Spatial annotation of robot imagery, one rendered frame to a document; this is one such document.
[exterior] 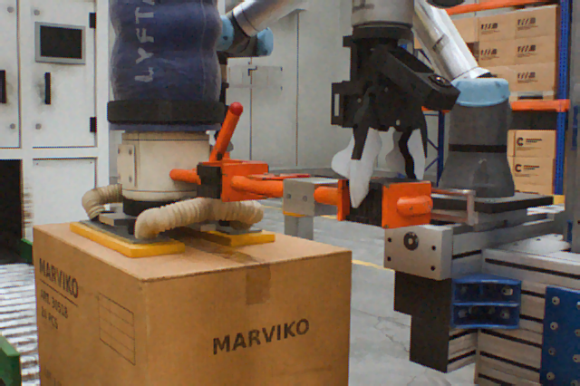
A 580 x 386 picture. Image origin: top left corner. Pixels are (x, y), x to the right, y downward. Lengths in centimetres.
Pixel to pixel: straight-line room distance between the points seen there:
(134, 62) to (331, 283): 52
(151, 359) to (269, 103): 1110
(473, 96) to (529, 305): 40
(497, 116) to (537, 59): 754
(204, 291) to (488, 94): 64
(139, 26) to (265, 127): 1076
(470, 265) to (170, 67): 65
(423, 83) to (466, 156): 56
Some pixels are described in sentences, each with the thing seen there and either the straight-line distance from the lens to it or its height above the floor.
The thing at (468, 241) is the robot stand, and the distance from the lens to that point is 118.
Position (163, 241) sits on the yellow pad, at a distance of 110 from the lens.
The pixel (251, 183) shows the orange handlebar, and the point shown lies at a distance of 93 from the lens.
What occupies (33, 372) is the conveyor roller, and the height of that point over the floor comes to 54.
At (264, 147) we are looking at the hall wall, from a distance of 1188.
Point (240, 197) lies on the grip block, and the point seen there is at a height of 105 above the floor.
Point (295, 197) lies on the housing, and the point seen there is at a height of 107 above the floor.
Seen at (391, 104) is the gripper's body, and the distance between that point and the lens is 74.
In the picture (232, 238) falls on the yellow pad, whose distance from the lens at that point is 114.
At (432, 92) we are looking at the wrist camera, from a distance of 68.
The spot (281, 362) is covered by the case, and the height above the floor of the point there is 77.
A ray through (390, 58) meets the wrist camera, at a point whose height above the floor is 124.
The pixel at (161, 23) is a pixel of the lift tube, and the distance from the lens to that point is 116.
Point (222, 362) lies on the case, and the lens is 102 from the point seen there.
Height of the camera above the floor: 116
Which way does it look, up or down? 6 degrees down
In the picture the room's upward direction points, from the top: 1 degrees clockwise
